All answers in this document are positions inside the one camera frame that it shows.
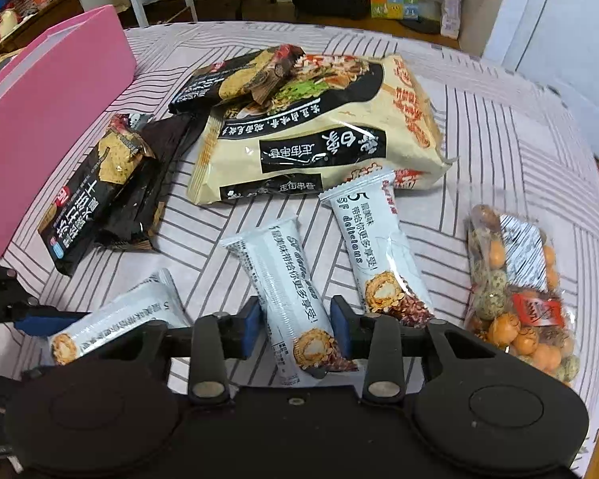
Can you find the striped white tablecloth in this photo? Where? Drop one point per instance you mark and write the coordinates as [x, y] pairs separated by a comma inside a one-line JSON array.
[[504, 159]]

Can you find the white plastic packet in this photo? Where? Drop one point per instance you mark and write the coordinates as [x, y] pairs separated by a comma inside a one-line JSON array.
[[453, 7]]

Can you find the wooden cabinet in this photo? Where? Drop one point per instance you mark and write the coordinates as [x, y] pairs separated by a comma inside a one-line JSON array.
[[45, 17]]

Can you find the white snack bar packet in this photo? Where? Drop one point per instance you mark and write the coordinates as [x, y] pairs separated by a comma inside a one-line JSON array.
[[279, 279], [374, 259], [115, 314]]

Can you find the dark brown snack packet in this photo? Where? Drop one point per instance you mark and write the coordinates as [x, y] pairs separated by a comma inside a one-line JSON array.
[[152, 159]]

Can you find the clear bag of coated peanuts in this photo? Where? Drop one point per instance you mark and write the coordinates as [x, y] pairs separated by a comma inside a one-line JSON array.
[[494, 304]]

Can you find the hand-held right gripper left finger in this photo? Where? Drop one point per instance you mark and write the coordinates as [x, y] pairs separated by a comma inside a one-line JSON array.
[[249, 324]]

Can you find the pink storage box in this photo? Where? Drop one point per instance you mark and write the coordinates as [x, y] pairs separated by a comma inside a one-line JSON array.
[[55, 110]]

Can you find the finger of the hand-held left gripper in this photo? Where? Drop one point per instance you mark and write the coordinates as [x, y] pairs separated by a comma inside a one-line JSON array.
[[45, 319]]

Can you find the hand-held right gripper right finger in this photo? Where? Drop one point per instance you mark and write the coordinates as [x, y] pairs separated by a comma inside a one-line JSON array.
[[340, 329]]

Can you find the black cracker packet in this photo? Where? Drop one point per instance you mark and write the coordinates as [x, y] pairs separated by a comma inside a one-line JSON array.
[[214, 85], [80, 209]]

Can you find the large beige snack bag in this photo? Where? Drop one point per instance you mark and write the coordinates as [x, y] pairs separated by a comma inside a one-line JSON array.
[[329, 134]]

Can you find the white door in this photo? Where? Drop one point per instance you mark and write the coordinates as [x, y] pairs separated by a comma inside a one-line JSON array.
[[554, 50]]

